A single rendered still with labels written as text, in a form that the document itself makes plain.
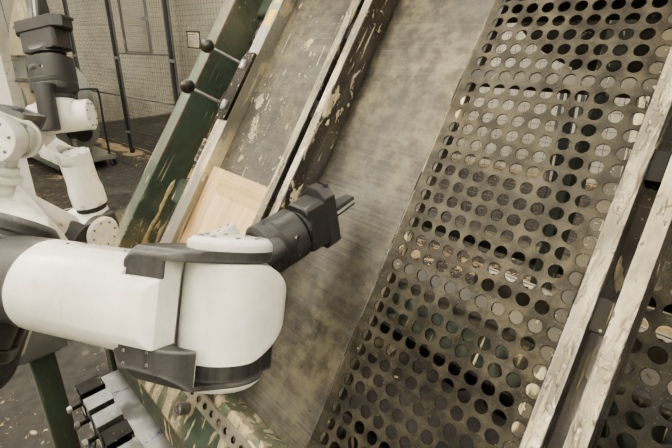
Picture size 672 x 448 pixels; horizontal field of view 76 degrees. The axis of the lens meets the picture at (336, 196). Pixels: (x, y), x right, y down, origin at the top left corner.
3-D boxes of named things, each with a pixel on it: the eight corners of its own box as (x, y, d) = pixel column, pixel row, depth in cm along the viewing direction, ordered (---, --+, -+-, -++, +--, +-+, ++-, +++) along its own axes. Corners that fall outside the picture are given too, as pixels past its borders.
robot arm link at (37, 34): (40, 32, 95) (50, 87, 97) (-3, 21, 86) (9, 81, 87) (86, 21, 92) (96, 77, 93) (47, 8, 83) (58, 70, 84)
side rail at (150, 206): (133, 271, 137) (99, 265, 129) (273, -28, 146) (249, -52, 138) (140, 279, 133) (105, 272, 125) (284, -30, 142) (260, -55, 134)
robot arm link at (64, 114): (93, 79, 95) (102, 131, 96) (40, 84, 94) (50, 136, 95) (70, 68, 84) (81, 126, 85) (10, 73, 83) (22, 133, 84)
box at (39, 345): (8, 347, 118) (-10, 291, 112) (58, 328, 126) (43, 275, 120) (16, 370, 110) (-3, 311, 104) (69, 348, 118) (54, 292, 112)
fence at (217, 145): (147, 301, 116) (133, 299, 113) (289, -7, 123) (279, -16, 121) (154, 309, 113) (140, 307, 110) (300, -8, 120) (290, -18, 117)
